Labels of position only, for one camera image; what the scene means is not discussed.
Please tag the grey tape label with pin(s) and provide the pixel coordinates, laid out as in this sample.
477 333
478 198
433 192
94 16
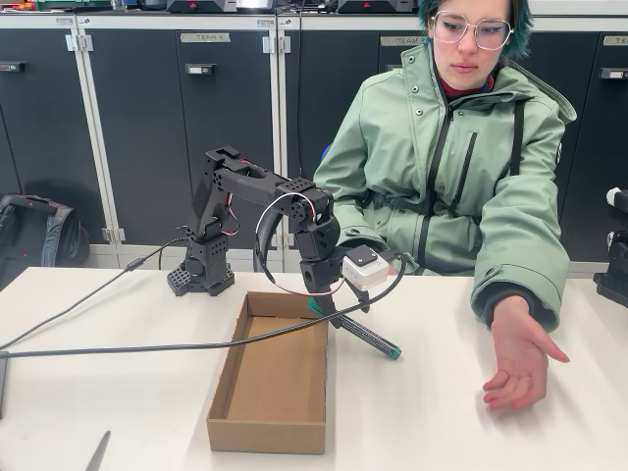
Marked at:
617 40

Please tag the clear frame glasses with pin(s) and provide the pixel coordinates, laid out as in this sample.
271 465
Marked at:
449 29

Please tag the dark red turtleneck collar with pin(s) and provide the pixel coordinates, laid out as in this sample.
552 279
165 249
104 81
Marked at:
454 93

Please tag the blue chair with black armrests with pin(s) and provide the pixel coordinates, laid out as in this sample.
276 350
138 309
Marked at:
260 245

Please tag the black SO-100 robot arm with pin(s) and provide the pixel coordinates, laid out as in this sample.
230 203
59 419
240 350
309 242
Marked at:
255 184

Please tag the person right forearm green sleeve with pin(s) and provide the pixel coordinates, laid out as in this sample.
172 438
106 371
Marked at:
358 221

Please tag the person left hand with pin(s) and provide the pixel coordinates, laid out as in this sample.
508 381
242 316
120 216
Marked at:
520 363

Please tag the dark grey flat device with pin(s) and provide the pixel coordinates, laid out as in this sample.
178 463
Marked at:
4 382

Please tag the grey tape label Team 4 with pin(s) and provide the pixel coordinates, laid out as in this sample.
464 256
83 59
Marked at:
206 37

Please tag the person head with teal hair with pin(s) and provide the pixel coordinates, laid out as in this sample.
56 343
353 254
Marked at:
471 59

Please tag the black case with red triangle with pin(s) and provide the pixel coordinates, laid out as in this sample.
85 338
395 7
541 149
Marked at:
373 6
201 6

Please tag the person torso in green jacket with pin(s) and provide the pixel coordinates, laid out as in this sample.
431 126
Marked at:
407 162

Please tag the black backpack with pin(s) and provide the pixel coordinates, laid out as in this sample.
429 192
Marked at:
44 240

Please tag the open cardboard box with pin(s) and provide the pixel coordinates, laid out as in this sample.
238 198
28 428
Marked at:
275 382

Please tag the grey slanted bar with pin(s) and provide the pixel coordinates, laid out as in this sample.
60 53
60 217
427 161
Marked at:
98 454

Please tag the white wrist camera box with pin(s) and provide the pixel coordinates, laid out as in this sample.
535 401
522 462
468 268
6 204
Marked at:
368 270

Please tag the small grey screen device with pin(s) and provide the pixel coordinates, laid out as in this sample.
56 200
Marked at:
255 4

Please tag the person left forearm green sleeve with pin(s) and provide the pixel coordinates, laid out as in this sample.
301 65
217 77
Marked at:
520 275

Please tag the grey tape label Team 3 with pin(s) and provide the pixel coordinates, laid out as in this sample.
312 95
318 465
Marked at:
400 41

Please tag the green permanent marker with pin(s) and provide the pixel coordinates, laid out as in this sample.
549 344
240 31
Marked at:
373 341

